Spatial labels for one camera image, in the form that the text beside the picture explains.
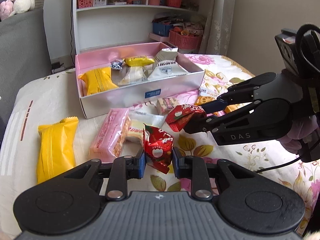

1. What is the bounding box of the red candy pack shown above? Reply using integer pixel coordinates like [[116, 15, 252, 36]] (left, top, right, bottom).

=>
[[165, 104, 206, 132], [143, 124, 174, 174]]

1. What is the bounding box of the pink wafer pack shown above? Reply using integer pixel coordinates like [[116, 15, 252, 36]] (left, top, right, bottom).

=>
[[89, 108, 131, 163]]

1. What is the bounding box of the small beige biscuit pack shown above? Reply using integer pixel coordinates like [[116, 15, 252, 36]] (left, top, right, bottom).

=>
[[156, 97, 179, 115]]

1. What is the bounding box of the pale yellow cake pack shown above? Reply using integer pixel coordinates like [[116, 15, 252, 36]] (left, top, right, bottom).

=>
[[126, 111, 165, 145]]

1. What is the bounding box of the yellow snack pack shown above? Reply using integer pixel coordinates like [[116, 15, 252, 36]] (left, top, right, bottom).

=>
[[78, 67, 118, 96], [36, 116, 79, 184]]

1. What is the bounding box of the clear bread snack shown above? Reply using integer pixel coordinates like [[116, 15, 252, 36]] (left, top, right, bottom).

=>
[[118, 67, 146, 86]]

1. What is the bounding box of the orange jam biscuit pack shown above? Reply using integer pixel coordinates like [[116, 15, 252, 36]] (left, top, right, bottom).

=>
[[195, 69, 244, 106]]

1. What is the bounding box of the white snack pack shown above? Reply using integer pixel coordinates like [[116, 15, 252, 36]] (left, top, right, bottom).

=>
[[154, 48, 178, 62], [148, 60, 189, 81]]

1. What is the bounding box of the purple gloved right hand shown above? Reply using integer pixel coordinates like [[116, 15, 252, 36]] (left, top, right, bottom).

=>
[[277, 115, 318, 154]]

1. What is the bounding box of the floral tablecloth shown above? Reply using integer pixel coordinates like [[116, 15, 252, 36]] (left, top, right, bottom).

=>
[[1, 54, 319, 239]]

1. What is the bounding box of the floral curtain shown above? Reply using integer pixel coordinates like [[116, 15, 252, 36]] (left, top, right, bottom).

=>
[[199, 0, 235, 55]]

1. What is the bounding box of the pink plastic basket floor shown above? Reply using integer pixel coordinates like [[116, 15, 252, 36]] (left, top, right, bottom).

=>
[[169, 30, 202, 50]]

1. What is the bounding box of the pink snack box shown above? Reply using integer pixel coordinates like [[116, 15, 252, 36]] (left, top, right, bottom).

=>
[[75, 42, 204, 119]]

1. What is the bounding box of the small yellow chip bag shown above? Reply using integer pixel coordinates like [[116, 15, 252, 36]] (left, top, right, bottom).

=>
[[124, 56, 155, 67]]

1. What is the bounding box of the yellow snack pack in box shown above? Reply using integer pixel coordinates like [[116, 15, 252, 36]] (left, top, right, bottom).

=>
[[78, 67, 118, 96]]

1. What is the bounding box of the pink step stool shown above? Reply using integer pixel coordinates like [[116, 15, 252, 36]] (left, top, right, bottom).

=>
[[149, 32, 201, 55]]

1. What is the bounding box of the blue storage box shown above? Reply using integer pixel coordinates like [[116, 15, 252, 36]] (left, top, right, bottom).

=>
[[152, 22, 174, 37]]

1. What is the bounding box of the blue white candy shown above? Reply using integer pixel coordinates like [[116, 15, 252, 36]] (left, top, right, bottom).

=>
[[110, 59, 125, 70]]

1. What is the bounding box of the red shelf basket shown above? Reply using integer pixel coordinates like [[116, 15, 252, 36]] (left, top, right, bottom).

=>
[[165, 0, 182, 8]]

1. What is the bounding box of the black power adapter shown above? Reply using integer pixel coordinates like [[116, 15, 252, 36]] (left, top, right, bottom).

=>
[[52, 61, 61, 70]]

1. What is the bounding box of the white bookshelf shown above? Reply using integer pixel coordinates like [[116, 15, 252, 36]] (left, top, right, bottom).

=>
[[72, 0, 210, 54]]

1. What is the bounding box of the grey sofa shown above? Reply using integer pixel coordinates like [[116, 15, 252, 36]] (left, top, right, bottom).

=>
[[0, 9, 52, 139]]

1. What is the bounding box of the white labelled box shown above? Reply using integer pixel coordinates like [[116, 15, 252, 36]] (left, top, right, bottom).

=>
[[93, 0, 107, 7]]

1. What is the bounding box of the small pink shelf basket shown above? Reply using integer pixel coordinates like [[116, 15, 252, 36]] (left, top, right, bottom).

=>
[[78, 0, 93, 9]]

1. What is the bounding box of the pink white plush toy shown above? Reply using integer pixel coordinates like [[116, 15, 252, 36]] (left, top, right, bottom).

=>
[[1, 0, 35, 21]]

